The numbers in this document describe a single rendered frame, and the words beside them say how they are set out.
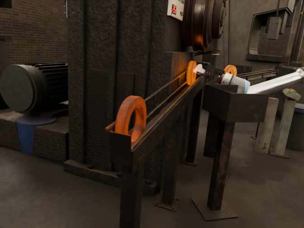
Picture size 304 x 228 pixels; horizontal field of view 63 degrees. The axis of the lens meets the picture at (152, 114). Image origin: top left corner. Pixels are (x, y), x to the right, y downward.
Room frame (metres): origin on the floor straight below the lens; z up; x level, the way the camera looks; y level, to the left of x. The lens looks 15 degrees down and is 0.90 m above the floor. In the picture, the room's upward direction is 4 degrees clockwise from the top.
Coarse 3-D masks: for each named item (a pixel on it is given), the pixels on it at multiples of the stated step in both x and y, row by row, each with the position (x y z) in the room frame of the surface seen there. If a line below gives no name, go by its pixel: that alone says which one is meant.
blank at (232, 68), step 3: (228, 66) 2.20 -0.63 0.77; (231, 66) 2.21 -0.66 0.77; (234, 66) 2.24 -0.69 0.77; (225, 69) 2.20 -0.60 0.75; (228, 69) 2.19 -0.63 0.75; (231, 69) 2.22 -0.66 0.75; (234, 69) 2.24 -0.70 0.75; (225, 72) 2.18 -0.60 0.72; (228, 72) 2.20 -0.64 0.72; (231, 72) 2.26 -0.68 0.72; (234, 72) 2.25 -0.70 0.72; (234, 75) 2.25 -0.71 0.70
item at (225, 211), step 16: (208, 96) 1.31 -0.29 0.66; (224, 96) 1.16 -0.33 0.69; (240, 96) 1.12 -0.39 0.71; (256, 96) 1.15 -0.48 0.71; (224, 112) 1.14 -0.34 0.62; (240, 112) 1.13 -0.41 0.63; (256, 112) 1.15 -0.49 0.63; (224, 128) 1.25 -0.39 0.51; (224, 144) 1.25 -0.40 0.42; (224, 160) 1.26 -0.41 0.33; (224, 176) 1.26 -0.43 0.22; (208, 208) 1.27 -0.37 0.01; (224, 208) 1.28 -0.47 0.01
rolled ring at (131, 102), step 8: (128, 96) 0.80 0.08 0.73; (136, 96) 0.81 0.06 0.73; (128, 104) 0.76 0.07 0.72; (136, 104) 0.79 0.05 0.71; (144, 104) 0.86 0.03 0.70; (120, 112) 0.74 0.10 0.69; (128, 112) 0.74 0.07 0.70; (136, 112) 0.86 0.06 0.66; (144, 112) 0.87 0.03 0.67; (120, 120) 0.73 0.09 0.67; (128, 120) 0.74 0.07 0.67; (136, 120) 0.87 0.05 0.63; (144, 120) 0.87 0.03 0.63; (120, 128) 0.72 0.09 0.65; (136, 128) 0.86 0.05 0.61; (144, 128) 0.88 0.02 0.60; (136, 136) 0.83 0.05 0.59
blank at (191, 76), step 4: (188, 64) 1.61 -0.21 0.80; (192, 64) 1.60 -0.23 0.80; (188, 68) 1.59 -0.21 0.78; (192, 68) 1.59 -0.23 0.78; (188, 72) 1.58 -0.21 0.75; (192, 72) 1.59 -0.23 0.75; (188, 76) 1.58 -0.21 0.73; (192, 76) 1.60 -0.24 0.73; (188, 80) 1.59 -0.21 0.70; (192, 80) 1.61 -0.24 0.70; (188, 84) 1.62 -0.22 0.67
